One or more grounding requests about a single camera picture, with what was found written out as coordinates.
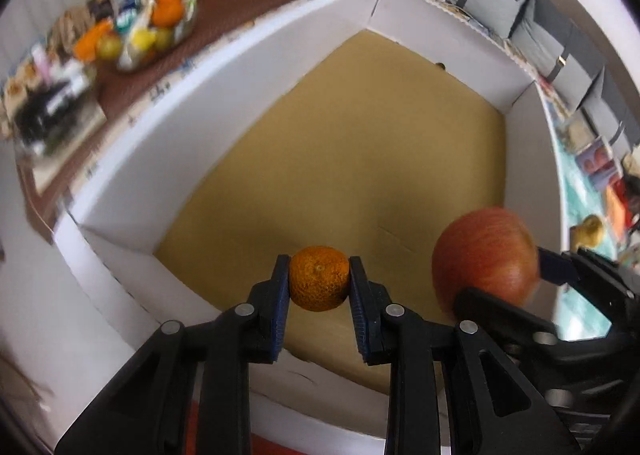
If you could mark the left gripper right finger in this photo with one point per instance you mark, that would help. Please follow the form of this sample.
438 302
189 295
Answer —
492 407

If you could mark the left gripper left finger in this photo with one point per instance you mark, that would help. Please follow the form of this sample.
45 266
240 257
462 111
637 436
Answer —
185 390

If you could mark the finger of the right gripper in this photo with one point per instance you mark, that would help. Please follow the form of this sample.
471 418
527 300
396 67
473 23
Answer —
606 284
525 335

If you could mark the yellow-green pear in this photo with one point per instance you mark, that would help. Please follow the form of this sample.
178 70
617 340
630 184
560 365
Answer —
588 234

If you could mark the red apple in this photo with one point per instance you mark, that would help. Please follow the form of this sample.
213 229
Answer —
489 249

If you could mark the small orange mandarin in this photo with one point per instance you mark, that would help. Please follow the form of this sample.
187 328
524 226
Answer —
318 278

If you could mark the teal white checked cloth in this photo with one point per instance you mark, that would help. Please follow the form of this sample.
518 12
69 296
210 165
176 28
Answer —
584 176

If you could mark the grey sofa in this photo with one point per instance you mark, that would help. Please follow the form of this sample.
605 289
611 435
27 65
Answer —
572 52

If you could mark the glass fruit bowl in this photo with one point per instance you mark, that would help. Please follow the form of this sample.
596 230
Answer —
131 34

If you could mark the brown coffee table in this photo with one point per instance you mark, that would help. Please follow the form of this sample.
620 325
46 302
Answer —
119 90

